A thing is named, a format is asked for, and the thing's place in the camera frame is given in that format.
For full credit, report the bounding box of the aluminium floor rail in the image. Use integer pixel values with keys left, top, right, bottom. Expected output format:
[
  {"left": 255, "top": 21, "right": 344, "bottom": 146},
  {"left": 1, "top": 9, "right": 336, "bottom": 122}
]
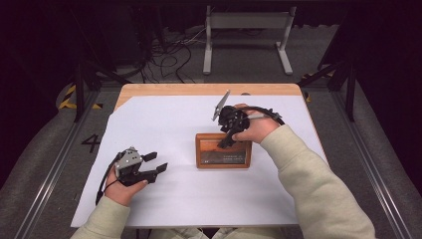
[
  {"left": 331, "top": 89, "right": 412, "bottom": 239},
  {"left": 13, "top": 89, "right": 101, "bottom": 239}
]

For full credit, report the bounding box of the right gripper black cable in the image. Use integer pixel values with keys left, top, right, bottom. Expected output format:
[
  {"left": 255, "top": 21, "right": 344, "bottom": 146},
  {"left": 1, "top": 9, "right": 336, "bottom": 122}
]
[{"left": 243, "top": 105, "right": 287, "bottom": 126}]

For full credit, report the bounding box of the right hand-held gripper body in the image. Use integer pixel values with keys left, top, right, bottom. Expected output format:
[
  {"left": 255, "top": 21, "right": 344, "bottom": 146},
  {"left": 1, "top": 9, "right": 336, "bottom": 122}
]
[{"left": 212, "top": 89, "right": 252, "bottom": 134}]

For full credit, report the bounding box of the white metal stand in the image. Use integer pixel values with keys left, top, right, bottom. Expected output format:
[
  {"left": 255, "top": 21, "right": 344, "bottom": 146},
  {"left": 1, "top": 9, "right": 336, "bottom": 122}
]
[{"left": 202, "top": 5, "right": 298, "bottom": 76}]

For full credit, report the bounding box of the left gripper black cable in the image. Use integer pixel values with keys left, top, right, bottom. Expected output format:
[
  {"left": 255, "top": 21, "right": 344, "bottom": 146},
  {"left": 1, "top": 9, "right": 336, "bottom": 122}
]
[{"left": 95, "top": 152, "right": 122, "bottom": 206}]

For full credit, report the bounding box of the orange wooden box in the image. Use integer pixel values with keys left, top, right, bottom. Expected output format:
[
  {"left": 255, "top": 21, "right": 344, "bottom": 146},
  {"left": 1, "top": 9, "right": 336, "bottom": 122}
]
[{"left": 194, "top": 132, "right": 253, "bottom": 169}]

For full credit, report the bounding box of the person's right leg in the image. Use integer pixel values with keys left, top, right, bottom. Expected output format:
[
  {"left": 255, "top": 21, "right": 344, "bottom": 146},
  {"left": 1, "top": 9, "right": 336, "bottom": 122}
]
[{"left": 212, "top": 227, "right": 283, "bottom": 239}]

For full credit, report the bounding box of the person's leg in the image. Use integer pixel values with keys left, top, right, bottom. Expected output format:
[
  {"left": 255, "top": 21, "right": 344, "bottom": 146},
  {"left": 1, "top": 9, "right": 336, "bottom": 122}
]
[
  {"left": 212, "top": 227, "right": 283, "bottom": 239},
  {"left": 153, "top": 227, "right": 210, "bottom": 239}
]

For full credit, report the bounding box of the black metal stand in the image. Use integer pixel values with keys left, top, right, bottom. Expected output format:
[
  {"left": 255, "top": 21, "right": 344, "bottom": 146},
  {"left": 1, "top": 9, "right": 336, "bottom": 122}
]
[
  {"left": 297, "top": 9, "right": 359, "bottom": 122},
  {"left": 68, "top": 6, "right": 130, "bottom": 123}
]

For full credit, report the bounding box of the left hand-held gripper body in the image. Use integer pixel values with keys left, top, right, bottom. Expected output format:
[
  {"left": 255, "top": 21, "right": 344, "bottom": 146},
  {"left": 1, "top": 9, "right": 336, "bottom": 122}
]
[{"left": 113, "top": 146, "right": 159, "bottom": 187}]

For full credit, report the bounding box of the tangle of black floor cables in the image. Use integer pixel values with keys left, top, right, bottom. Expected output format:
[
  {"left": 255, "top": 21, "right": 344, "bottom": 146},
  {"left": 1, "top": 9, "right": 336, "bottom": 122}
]
[{"left": 138, "top": 26, "right": 207, "bottom": 84}]

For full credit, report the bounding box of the person's left hand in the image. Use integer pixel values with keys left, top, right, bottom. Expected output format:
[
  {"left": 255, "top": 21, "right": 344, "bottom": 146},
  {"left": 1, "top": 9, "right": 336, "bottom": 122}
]
[{"left": 104, "top": 165, "right": 149, "bottom": 207}]

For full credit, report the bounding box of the person's right hand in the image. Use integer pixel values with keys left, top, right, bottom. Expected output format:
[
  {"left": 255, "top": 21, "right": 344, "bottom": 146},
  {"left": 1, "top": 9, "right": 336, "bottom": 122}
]
[{"left": 231, "top": 103, "right": 282, "bottom": 144}]

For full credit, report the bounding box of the yellow black hazard tape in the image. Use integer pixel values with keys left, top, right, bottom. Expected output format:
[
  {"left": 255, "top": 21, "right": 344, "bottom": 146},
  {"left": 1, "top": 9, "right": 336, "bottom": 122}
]
[
  {"left": 300, "top": 71, "right": 313, "bottom": 104},
  {"left": 58, "top": 84, "right": 104, "bottom": 111}
]

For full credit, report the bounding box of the white paper sheet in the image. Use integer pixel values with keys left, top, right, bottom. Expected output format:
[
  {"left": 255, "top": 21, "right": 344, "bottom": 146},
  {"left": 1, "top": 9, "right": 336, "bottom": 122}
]
[{"left": 70, "top": 95, "right": 329, "bottom": 229}]

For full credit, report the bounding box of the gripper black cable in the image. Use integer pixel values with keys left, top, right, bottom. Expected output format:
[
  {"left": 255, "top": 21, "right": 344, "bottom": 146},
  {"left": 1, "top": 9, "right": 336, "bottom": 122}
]
[
  {"left": 243, "top": 105, "right": 287, "bottom": 126},
  {"left": 95, "top": 152, "right": 122, "bottom": 206}
]

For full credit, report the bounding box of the person's left leg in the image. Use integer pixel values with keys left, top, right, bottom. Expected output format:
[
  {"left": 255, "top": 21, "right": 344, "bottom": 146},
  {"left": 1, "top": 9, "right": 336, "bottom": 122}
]
[{"left": 153, "top": 227, "right": 210, "bottom": 239}]

